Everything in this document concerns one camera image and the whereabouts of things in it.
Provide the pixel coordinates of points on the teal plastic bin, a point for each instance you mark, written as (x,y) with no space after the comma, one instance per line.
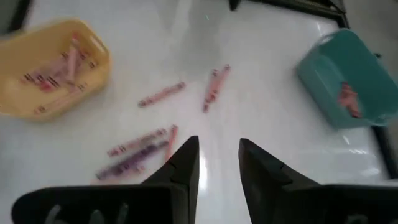
(326,87)

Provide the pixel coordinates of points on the red crayon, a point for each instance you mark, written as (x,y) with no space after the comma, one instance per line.
(354,109)
(346,95)
(171,140)

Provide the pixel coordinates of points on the purple crayon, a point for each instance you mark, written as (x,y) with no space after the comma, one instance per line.
(130,161)

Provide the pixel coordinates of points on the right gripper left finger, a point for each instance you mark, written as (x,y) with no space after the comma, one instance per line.
(183,174)

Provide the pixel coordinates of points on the yellow plastic bin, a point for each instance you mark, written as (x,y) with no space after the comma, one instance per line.
(18,102)

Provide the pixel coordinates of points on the pink crayon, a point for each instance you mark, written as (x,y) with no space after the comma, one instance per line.
(161,94)
(209,98)
(223,73)
(84,60)
(138,169)
(40,76)
(59,99)
(74,59)
(136,142)

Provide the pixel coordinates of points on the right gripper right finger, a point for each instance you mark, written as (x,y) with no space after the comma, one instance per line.
(264,186)

